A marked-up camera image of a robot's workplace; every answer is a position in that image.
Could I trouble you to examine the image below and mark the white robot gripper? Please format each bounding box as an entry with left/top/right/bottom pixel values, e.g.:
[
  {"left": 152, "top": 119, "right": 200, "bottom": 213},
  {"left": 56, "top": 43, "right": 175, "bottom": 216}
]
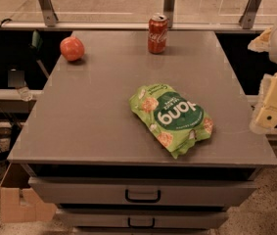
[{"left": 248, "top": 21, "right": 277, "bottom": 134}]

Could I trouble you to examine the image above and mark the green rice chip bag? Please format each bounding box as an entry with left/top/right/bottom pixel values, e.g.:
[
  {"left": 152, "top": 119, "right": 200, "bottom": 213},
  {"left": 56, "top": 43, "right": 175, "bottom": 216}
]
[{"left": 129, "top": 83, "right": 213, "bottom": 159}]

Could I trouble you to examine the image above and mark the red coke can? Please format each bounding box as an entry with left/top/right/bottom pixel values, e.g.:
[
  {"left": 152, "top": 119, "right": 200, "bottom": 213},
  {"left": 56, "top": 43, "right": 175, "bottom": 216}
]
[{"left": 148, "top": 13, "right": 168, "bottom": 54}]

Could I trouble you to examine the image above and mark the red orange apple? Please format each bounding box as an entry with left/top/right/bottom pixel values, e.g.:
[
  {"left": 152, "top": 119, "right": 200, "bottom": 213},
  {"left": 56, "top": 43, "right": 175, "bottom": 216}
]
[{"left": 60, "top": 36, "right": 85, "bottom": 62}]

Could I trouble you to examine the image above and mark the grey drawer cabinet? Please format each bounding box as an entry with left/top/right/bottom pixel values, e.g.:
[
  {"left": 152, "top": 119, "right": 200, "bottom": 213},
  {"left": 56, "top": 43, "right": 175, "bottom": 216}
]
[{"left": 9, "top": 30, "right": 277, "bottom": 235}]

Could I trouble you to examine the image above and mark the grey drawer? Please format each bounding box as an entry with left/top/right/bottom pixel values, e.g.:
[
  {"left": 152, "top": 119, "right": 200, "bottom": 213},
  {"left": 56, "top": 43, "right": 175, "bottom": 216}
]
[
  {"left": 29, "top": 177, "right": 255, "bottom": 207},
  {"left": 56, "top": 210, "right": 228, "bottom": 229}
]

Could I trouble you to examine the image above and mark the top grey drawer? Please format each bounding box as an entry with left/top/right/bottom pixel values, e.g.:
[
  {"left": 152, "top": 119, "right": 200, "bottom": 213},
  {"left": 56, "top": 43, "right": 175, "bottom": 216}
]
[{"left": 29, "top": 177, "right": 255, "bottom": 207}]

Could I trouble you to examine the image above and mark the clear plastic water bottle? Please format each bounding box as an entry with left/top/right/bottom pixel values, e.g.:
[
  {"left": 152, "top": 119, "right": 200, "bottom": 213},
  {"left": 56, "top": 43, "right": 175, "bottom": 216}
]
[{"left": 17, "top": 86, "right": 33, "bottom": 102}]

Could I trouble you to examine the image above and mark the cardboard box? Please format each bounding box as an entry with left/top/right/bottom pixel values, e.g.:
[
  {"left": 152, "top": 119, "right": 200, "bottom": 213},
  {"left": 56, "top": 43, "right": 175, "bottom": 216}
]
[{"left": 0, "top": 164, "right": 57, "bottom": 223}]

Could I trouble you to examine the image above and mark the right metal railing bracket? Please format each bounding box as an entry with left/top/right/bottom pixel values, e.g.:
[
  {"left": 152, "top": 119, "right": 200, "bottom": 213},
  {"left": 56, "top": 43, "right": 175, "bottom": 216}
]
[{"left": 239, "top": 0, "right": 262, "bottom": 29}]

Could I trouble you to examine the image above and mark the metal railing bracket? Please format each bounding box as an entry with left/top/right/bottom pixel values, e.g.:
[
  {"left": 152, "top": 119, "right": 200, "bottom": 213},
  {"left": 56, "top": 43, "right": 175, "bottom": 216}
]
[
  {"left": 239, "top": 0, "right": 262, "bottom": 29},
  {"left": 38, "top": 0, "right": 58, "bottom": 27},
  {"left": 163, "top": 0, "right": 175, "bottom": 28}
]

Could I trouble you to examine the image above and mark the middle metal railing bracket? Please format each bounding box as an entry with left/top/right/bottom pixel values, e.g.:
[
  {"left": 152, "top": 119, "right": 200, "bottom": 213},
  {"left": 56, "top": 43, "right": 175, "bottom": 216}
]
[{"left": 163, "top": 0, "right": 175, "bottom": 28}]

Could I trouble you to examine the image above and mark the left metal railing bracket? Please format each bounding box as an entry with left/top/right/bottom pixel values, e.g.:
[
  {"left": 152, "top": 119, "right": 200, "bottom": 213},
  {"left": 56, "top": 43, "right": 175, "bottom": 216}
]
[{"left": 38, "top": 0, "right": 58, "bottom": 27}]

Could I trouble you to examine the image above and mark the green handled tool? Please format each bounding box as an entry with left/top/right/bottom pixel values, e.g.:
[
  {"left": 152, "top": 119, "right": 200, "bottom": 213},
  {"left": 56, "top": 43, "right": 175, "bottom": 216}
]
[{"left": 29, "top": 29, "right": 50, "bottom": 79}]

